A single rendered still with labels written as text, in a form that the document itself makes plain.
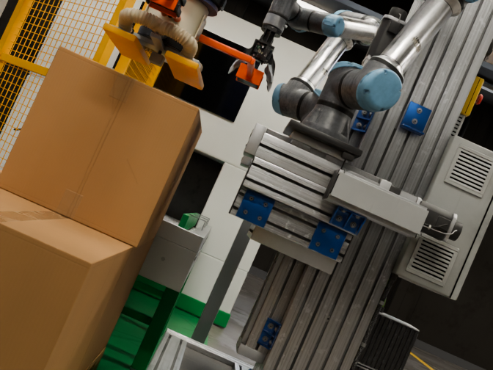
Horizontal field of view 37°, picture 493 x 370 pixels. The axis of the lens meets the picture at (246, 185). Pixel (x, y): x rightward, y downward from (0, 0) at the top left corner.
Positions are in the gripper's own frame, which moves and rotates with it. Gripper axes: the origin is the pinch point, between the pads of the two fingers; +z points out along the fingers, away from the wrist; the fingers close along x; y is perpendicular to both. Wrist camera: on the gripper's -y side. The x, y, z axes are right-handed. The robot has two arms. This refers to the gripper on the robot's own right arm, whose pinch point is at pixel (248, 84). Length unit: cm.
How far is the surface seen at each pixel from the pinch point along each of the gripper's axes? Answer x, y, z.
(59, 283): -10, 118, 67
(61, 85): -41, 59, 30
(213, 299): 21, -64, 80
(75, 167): -29, 59, 49
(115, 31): -37, 47, 10
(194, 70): -12.9, 45.7, 10.5
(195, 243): 6, -8, 58
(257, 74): 1.9, 4.0, -3.6
